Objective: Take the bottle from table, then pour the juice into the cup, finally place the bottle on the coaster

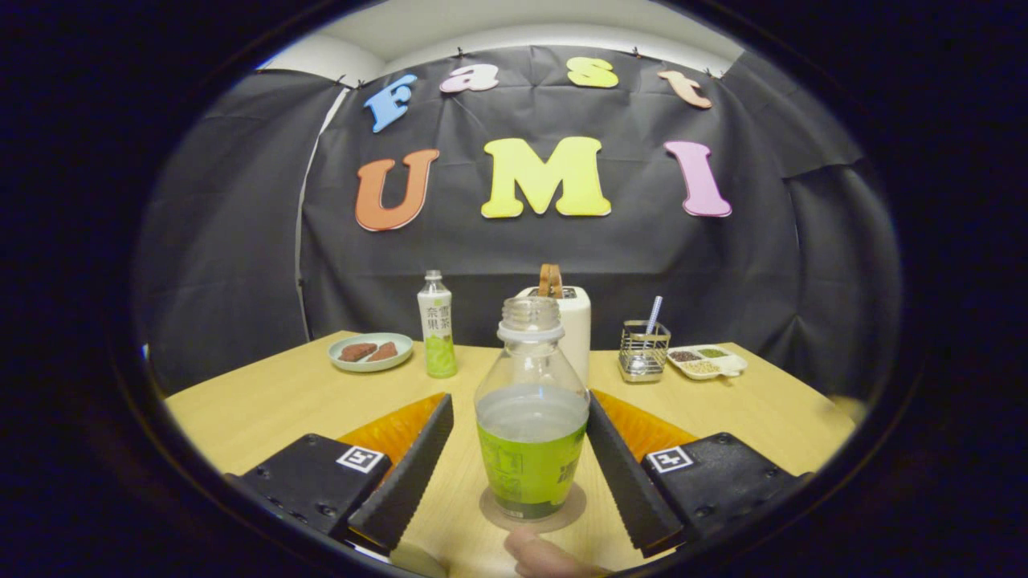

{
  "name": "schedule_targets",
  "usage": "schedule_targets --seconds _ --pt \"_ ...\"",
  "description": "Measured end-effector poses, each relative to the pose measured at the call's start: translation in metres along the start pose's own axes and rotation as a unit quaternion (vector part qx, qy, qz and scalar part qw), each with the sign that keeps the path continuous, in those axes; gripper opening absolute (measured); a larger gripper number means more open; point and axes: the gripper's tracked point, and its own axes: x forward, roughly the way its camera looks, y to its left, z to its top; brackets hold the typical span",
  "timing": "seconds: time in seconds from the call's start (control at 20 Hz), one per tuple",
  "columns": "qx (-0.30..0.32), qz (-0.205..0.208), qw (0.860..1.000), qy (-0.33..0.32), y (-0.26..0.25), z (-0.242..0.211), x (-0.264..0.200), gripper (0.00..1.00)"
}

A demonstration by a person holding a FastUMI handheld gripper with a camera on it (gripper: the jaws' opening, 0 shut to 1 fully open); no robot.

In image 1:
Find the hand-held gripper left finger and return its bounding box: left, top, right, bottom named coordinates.
left=229, top=392, right=455, bottom=555

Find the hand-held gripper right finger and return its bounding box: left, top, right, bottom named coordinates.
left=585, top=389, right=808, bottom=559

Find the round brown coaster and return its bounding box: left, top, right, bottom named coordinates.
left=479, top=482, right=587, bottom=535

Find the clear juice bottle green label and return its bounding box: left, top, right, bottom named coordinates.
left=475, top=296, right=591, bottom=521

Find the slim white green drink bottle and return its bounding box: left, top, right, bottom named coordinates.
left=417, top=270, right=459, bottom=379

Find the pale green plate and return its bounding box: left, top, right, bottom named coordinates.
left=328, top=332, right=414, bottom=373

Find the white divided seed dish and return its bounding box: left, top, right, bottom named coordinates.
left=667, top=344, right=749, bottom=381

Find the wooden table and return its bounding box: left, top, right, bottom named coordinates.
left=165, top=331, right=859, bottom=578

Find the cream toaster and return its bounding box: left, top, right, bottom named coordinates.
left=514, top=286, right=592, bottom=386

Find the wire mesh holder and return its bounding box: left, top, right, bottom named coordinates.
left=618, top=320, right=671, bottom=384

